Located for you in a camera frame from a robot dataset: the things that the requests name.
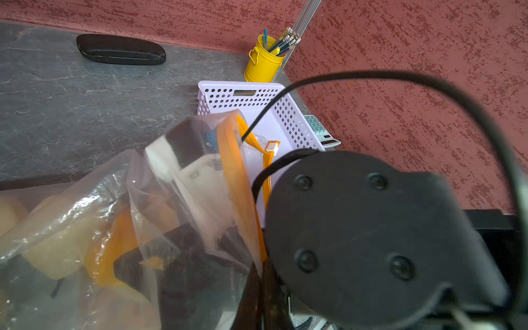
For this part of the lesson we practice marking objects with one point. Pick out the aluminium corner post right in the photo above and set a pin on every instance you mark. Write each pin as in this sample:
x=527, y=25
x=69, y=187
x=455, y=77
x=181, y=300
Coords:
x=304, y=18

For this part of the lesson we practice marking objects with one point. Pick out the lilac perforated plastic basket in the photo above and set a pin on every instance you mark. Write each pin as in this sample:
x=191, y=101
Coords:
x=283, y=123

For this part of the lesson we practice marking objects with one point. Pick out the yellow pen cup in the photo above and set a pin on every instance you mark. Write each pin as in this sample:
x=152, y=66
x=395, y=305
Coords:
x=263, y=65

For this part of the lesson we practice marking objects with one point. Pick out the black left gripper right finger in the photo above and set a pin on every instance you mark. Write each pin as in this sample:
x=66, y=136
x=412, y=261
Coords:
x=275, y=310

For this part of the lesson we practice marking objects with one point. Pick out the grey desk calculator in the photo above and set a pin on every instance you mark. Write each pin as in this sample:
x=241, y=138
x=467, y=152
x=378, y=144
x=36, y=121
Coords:
x=325, y=138

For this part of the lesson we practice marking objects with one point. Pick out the orange fruit from bag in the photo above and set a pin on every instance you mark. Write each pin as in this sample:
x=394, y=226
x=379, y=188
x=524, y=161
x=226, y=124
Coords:
x=118, y=240

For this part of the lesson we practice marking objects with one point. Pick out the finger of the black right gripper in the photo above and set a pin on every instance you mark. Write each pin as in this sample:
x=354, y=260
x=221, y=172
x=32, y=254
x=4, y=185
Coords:
x=192, y=288

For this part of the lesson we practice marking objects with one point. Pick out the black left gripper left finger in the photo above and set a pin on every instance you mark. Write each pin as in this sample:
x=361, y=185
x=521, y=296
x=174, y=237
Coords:
x=249, y=315

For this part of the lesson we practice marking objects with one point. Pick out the clear zip-top bag orange seal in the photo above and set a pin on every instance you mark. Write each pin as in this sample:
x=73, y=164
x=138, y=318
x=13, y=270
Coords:
x=31, y=300

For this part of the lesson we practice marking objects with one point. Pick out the pens in cup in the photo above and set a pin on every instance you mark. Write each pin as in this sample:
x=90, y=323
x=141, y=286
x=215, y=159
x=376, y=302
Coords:
x=286, y=42

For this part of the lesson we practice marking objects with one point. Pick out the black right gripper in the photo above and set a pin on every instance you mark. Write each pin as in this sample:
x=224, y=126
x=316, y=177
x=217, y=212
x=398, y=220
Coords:
x=369, y=247

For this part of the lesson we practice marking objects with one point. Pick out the beige pear lower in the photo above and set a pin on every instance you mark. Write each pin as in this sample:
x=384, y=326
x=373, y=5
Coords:
x=64, y=252

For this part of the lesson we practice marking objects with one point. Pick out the black glasses case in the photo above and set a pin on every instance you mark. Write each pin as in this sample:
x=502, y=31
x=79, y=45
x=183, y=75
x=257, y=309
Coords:
x=108, y=49

